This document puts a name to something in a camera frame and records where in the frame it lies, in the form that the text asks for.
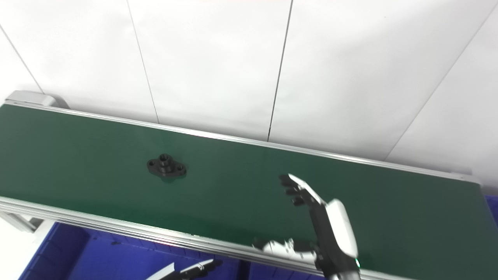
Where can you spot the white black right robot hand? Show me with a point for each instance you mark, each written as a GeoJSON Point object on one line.
{"type": "Point", "coordinates": [338, 233]}

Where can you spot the blue plastic bin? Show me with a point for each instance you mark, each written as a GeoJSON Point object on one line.
{"type": "Point", "coordinates": [280, 274]}
{"type": "Point", "coordinates": [493, 210]}
{"type": "Point", "coordinates": [97, 260]}

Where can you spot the green conveyor belt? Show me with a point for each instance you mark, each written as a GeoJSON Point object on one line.
{"type": "Point", "coordinates": [233, 186]}
{"type": "Point", "coordinates": [116, 228]}

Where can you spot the black flange part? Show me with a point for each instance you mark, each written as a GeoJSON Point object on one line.
{"type": "Point", "coordinates": [165, 167]}

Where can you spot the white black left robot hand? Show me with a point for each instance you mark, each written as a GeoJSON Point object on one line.
{"type": "Point", "coordinates": [194, 270]}

